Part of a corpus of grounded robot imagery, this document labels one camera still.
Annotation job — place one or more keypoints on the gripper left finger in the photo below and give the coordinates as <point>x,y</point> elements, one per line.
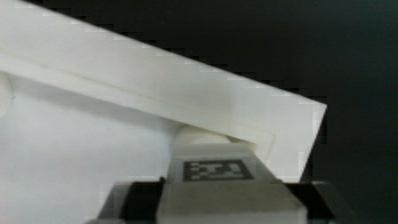
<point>132,203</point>

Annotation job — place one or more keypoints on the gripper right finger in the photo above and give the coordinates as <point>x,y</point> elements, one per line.
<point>329,210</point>

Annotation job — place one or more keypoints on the white leg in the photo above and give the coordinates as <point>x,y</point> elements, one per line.
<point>221,189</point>

